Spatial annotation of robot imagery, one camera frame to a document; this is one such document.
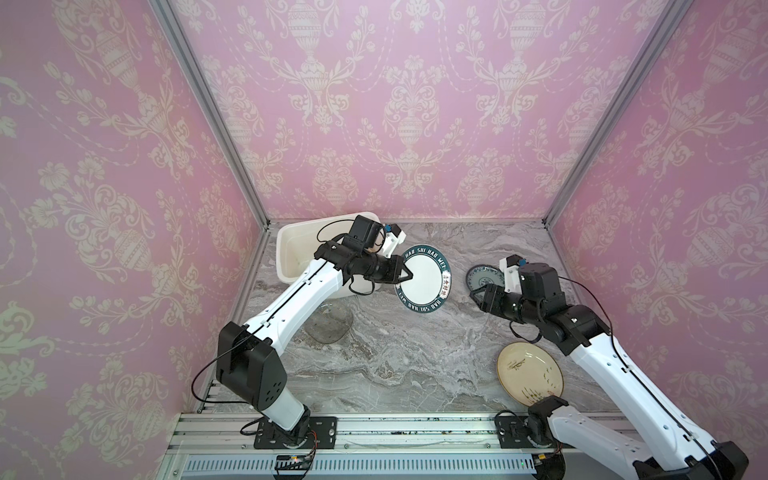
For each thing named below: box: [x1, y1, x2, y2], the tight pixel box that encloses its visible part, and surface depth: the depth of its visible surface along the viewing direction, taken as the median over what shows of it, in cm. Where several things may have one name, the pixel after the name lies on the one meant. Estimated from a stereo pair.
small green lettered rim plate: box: [394, 244, 452, 313], surface depth 80 cm
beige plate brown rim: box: [497, 341, 565, 407], surface depth 84 cm
